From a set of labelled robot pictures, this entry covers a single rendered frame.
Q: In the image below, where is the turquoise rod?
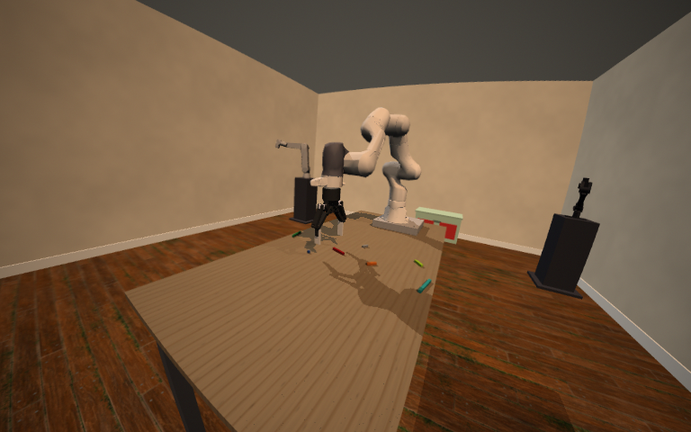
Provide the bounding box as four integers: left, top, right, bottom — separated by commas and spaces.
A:
418, 279, 431, 293

